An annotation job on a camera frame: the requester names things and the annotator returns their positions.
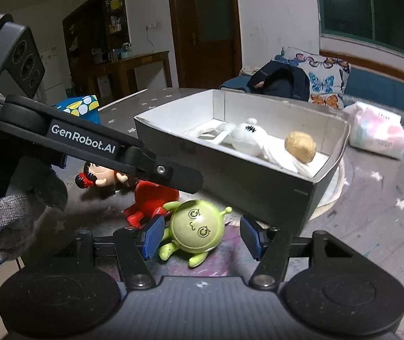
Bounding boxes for dark blue backpack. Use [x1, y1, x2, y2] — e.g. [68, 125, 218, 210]
[247, 60, 310, 103]

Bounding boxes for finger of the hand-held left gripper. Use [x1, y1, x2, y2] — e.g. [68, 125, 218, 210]
[124, 146, 203, 195]

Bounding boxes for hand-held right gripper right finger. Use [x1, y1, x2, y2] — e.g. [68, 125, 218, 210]
[240, 214, 362, 290]

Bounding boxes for black-haired doll figurine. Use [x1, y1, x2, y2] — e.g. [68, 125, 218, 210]
[74, 161, 130, 196]

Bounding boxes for blue sofa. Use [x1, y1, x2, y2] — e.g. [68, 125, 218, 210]
[219, 65, 404, 128]

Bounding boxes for dark wooden cabinet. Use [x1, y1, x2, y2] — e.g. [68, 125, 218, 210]
[62, 0, 130, 100]

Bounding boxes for grey cardboard box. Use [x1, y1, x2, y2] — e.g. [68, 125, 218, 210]
[134, 89, 351, 236]

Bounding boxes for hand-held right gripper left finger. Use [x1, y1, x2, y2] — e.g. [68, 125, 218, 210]
[71, 216, 166, 290]

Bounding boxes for pink tissue pack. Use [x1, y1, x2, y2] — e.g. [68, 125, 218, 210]
[343, 101, 404, 159]

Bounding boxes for green framed window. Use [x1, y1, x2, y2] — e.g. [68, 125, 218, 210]
[315, 0, 404, 61]

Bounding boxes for butterfly print pillow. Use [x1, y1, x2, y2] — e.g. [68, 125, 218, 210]
[274, 47, 351, 110]

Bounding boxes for blue dotted tissue box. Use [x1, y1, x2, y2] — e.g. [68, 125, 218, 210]
[52, 94, 101, 125]

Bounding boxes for brown wooden side table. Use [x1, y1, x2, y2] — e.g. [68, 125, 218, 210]
[94, 51, 172, 105]

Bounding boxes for brown wooden door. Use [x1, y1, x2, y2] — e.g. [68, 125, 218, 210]
[166, 0, 241, 89]

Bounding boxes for person's left hand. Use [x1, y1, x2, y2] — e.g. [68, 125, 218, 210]
[0, 145, 69, 270]

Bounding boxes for white cardboard insert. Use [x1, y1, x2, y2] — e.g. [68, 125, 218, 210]
[184, 120, 236, 146]

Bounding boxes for tan peanut toy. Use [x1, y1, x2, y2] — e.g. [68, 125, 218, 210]
[284, 131, 317, 164]

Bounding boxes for white plush toy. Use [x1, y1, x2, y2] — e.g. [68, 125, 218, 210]
[223, 118, 312, 177]

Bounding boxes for red round toy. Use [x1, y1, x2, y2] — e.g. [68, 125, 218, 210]
[123, 180, 180, 228]

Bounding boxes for green alien toy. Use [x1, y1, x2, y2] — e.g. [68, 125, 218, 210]
[157, 199, 234, 268]

